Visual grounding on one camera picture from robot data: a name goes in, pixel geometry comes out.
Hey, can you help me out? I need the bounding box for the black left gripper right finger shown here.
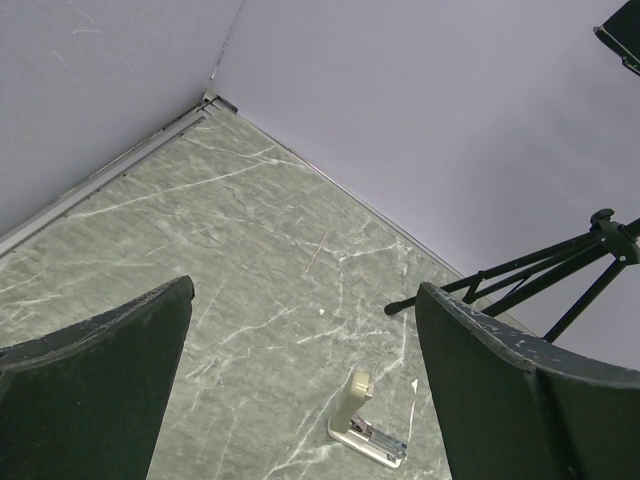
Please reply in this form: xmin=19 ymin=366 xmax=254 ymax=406
xmin=415 ymin=282 xmax=639 ymax=479

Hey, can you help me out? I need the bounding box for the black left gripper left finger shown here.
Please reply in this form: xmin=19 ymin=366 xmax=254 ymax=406
xmin=1 ymin=276 xmax=194 ymax=479

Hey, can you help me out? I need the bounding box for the beige metal stapler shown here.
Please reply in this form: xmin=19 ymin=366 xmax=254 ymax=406
xmin=327 ymin=371 xmax=407 ymax=469

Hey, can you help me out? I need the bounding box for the black tripod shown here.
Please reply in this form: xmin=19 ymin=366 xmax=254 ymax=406
xmin=383 ymin=207 xmax=640 ymax=344

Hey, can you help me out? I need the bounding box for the aluminium rail frame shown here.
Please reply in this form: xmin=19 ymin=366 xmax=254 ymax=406
xmin=1 ymin=93 xmax=237 ymax=257

